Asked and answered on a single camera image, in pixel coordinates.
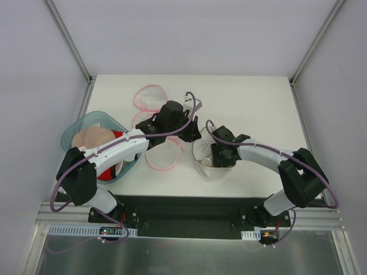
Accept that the right aluminium frame post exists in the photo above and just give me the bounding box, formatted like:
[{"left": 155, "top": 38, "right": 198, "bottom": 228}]
[{"left": 289, "top": 0, "right": 346, "bottom": 86}]

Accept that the red bra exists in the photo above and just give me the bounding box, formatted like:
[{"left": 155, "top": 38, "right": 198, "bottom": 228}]
[{"left": 98, "top": 130, "right": 126, "bottom": 182}]

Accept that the aluminium frame post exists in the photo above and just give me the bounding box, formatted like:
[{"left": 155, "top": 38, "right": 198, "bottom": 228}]
[
  {"left": 42, "top": 0, "right": 96, "bottom": 84},
  {"left": 289, "top": 0, "right": 346, "bottom": 86}
]

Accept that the white black-trimmed bra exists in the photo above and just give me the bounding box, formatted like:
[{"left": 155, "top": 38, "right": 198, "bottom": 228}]
[{"left": 114, "top": 154, "right": 138, "bottom": 177}]

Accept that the white slotted cable duct left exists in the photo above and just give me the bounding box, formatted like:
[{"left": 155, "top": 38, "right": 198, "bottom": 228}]
[{"left": 48, "top": 225, "right": 127, "bottom": 238}]

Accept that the pink-trimmed mesh bag middle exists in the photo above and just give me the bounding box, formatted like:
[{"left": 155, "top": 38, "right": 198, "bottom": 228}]
[{"left": 131, "top": 111, "right": 160, "bottom": 137}]

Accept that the pink-trimmed mesh bag front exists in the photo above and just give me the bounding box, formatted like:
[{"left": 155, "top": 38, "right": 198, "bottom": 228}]
[{"left": 145, "top": 137, "right": 184, "bottom": 171}]

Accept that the teal plastic basket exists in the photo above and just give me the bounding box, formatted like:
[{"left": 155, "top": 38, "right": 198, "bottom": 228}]
[{"left": 60, "top": 111, "right": 141, "bottom": 184}]

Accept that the pink-trimmed white mesh bag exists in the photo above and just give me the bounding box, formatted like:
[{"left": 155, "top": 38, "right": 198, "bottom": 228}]
[{"left": 134, "top": 84, "right": 169, "bottom": 112}]

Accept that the left aluminium frame post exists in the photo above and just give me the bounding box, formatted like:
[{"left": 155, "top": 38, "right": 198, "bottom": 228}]
[{"left": 42, "top": 0, "right": 96, "bottom": 84}]

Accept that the cream mesh laundry bag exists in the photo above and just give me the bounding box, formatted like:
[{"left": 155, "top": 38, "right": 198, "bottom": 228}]
[{"left": 192, "top": 127, "right": 233, "bottom": 180}]

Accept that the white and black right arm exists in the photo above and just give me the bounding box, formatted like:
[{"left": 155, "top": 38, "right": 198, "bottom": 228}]
[{"left": 209, "top": 126, "right": 329, "bottom": 226}]

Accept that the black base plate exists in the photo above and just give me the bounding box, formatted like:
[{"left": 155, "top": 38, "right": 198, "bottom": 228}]
[{"left": 87, "top": 192, "right": 298, "bottom": 239}]

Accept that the beige bra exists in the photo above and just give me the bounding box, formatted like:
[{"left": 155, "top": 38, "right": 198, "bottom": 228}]
[{"left": 71, "top": 126, "right": 115, "bottom": 149}]

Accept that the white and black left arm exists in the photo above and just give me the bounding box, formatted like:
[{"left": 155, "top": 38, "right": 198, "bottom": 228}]
[{"left": 52, "top": 99, "right": 201, "bottom": 223}]

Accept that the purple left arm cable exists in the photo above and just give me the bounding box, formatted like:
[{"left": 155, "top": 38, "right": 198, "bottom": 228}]
[{"left": 50, "top": 91, "right": 198, "bottom": 244}]

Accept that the white slotted cable duct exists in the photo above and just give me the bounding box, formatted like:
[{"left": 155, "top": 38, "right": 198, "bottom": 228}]
[
  {"left": 241, "top": 230, "right": 261, "bottom": 241},
  {"left": 48, "top": 225, "right": 127, "bottom": 238}
]

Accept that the white slotted cable duct right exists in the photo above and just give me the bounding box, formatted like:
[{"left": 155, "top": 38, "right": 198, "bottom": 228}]
[{"left": 241, "top": 230, "right": 261, "bottom": 241}]

